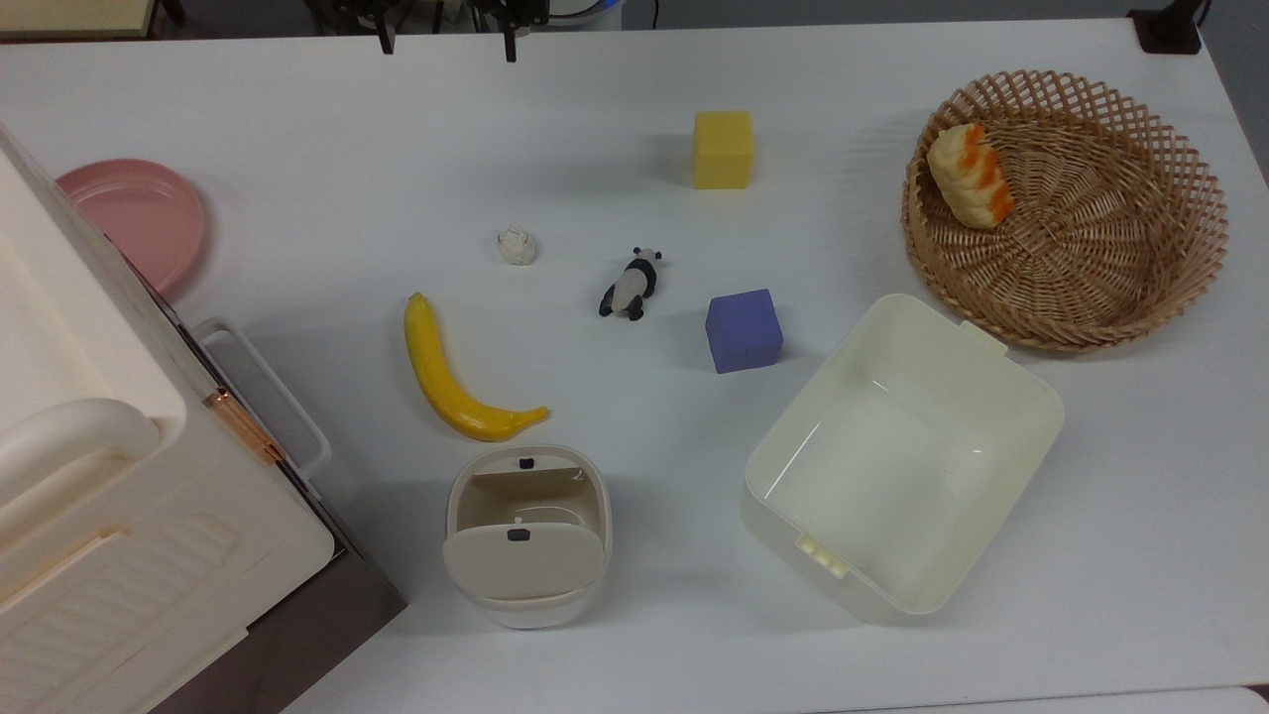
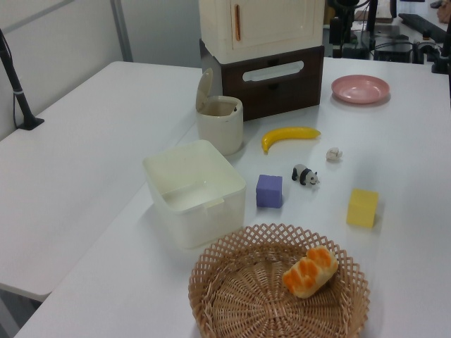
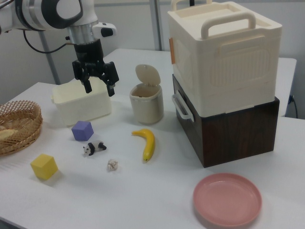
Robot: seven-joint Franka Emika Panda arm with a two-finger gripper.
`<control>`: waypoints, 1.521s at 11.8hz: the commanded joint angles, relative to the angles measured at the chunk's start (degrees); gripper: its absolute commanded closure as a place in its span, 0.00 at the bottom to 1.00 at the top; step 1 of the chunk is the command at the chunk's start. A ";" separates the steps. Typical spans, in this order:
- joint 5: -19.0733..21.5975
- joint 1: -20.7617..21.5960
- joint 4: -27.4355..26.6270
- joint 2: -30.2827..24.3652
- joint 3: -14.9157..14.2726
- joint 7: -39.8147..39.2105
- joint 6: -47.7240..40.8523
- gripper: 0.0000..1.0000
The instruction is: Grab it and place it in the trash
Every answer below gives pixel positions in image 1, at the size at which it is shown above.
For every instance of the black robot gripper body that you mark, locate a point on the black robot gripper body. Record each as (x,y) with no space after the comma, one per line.
(520,10)

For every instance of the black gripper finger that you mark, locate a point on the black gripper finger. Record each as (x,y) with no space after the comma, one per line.
(510,42)
(385,40)

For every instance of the white paper ball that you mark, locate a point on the white paper ball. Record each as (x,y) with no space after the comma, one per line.
(517,245)

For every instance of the cream trash can with lid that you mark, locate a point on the cream trash can with lid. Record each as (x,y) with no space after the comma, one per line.
(527,540)

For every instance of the blue white round object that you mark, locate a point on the blue white round object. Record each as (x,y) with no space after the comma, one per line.
(587,9)

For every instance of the yellow foam cube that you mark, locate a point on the yellow foam cube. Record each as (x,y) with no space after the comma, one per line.
(724,149)

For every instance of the black white panda figurine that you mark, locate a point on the black white panda figurine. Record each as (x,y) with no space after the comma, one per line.
(631,285)

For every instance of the pink plastic plate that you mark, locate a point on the pink plastic plate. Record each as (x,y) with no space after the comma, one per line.
(139,220)

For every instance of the wooden side table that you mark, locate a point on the wooden side table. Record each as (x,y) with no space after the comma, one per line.
(69,15)

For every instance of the yellow toy banana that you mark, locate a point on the yellow toy banana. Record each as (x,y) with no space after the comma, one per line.
(436,382)

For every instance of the purple foam cube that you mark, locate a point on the purple foam cube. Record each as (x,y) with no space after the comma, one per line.
(744,331)

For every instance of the yellow orange toy bread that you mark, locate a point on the yellow orange toy bread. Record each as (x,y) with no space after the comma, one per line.
(970,177)

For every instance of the cream plastic open bin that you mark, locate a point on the cream plastic open bin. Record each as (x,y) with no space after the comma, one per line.
(907,466)

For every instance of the woven wicker basket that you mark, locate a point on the woven wicker basket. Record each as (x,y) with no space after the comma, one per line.
(1081,258)

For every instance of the black table clamp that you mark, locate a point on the black table clamp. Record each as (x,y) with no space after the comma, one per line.
(1168,30)

